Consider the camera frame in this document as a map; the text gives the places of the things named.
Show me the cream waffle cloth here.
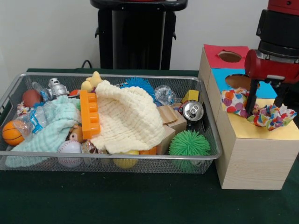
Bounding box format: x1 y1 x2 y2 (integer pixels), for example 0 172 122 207
90 80 166 154

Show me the dark green table cloth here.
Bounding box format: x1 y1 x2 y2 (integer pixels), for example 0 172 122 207
0 67 299 224

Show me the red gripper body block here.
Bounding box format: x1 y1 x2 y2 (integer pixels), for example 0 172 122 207
244 49 299 84

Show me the silver soda can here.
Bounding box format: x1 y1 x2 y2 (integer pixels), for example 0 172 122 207
182 100 204 122

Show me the orange plastic compartment tray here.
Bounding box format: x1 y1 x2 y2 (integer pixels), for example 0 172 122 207
79 90 101 140

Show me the white baseball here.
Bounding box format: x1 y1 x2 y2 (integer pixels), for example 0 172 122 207
57 140 84 168

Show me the small orange basketball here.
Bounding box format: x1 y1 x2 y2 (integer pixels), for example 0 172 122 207
1 121 25 147

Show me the mint green knitted cloth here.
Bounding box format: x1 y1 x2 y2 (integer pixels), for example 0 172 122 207
5 95 81 168

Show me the ridged wooden soap dish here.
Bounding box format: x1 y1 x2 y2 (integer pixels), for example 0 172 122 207
157 105 179 125

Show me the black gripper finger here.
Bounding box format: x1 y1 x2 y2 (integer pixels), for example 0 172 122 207
274 83 290 109
245 78 260 117

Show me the colourful polka dot cloth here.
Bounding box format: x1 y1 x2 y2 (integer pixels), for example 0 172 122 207
221 87 298 131

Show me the shallow wire mesh bin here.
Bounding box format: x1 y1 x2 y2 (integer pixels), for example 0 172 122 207
0 72 222 175

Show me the wooden box with three holes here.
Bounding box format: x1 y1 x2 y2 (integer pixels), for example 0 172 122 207
198 44 299 191

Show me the blue spiky ball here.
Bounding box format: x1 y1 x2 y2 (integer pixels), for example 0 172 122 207
121 77 157 98

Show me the large green spiky ball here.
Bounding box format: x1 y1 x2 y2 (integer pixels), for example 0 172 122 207
168 130 212 172

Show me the silver toy robot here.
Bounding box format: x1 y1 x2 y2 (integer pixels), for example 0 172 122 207
45 77 70 98

